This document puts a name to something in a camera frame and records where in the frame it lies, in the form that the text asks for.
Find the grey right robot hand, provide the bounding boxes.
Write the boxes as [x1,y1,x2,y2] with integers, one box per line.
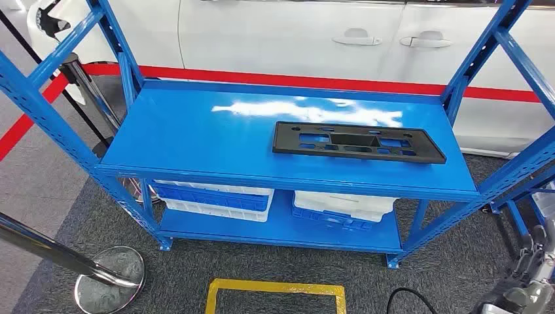
[494,218,555,314]

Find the black plastic car part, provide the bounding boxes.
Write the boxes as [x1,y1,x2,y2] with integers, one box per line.
[272,120,448,165]

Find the blue metal shelf rack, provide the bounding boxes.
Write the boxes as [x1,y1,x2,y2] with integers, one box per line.
[0,0,555,270]
[490,164,555,243]

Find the blue plastic bin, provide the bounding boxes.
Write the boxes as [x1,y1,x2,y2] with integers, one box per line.
[151,184,270,213]
[291,205,374,232]

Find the yellow floor tape square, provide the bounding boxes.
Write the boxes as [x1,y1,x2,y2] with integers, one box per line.
[205,278,348,314]

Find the red barrier belt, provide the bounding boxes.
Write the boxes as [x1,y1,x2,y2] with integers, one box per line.
[82,63,542,104]
[0,73,70,162]

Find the white car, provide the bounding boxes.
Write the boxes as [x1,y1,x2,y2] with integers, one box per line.
[26,0,555,159]

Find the black cable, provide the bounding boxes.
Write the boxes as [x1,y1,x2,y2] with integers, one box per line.
[385,287,440,314]

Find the black stanchion post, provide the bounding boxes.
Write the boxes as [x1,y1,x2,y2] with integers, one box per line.
[0,9,117,160]

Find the chrome stanchion post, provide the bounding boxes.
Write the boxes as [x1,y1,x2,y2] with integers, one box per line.
[0,212,147,314]
[58,52,161,205]

